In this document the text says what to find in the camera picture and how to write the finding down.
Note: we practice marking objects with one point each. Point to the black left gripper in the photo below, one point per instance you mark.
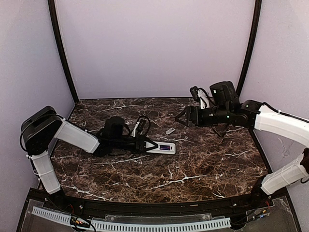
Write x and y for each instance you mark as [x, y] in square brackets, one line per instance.
[140, 144]

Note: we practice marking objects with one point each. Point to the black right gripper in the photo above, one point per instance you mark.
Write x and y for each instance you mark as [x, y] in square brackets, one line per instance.
[189, 116]

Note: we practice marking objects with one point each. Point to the white air conditioner remote control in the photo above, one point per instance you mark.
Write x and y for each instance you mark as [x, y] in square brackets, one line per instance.
[167, 148]

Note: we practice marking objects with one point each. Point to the white remote battery cover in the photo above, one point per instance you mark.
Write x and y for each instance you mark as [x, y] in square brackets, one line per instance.
[170, 131]

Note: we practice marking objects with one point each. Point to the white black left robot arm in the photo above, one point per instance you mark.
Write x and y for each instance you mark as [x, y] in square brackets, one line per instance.
[40, 129]

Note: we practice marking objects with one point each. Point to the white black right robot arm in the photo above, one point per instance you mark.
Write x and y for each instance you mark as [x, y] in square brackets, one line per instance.
[224, 107]

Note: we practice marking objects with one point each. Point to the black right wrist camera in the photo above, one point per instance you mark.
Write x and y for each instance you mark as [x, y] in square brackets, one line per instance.
[201, 96]

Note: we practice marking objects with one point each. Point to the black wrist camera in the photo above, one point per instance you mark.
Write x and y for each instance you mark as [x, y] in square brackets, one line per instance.
[201, 96]
[139, 126]

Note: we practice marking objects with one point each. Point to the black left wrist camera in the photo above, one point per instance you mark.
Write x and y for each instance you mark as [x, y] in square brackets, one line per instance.
[139, 126]

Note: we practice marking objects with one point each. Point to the black front table rail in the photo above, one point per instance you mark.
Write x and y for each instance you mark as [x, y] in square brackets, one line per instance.
[234, 207]

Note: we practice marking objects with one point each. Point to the white slotted cable duct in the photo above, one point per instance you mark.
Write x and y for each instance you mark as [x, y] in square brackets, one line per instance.
[116, 223]

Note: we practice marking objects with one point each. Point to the black enclosure frame post right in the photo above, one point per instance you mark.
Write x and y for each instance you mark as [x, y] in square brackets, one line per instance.
[250, 46]

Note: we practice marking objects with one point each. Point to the black enclosure frame post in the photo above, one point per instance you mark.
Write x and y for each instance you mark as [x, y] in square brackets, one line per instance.
[250, 46]
[61, 50]

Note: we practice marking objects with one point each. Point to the black enclosure frame post left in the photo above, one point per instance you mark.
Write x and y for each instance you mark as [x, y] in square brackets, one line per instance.
[61, 50]

